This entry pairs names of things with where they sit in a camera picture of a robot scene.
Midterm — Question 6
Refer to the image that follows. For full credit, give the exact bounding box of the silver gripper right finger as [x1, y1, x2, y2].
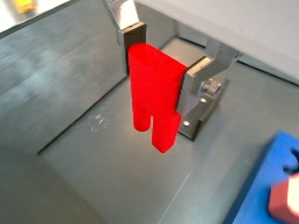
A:
[176, 38, 243, 116]

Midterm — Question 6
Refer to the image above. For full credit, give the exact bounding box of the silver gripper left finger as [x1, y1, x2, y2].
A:
[101, 0, 145, 74]

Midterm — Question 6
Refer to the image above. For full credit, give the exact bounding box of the red two-legged block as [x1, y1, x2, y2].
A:
[128, 43, 186, 153]

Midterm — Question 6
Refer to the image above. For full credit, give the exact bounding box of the blue shape sorter board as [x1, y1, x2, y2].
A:
[221, 131, 299, 224]

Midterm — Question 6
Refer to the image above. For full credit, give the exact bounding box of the red pentagonal block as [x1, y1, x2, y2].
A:
[268, 173, 299, 224]

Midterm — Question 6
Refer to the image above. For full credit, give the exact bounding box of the dark grey curved bracket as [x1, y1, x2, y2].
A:
[178, 79, 229, 141]

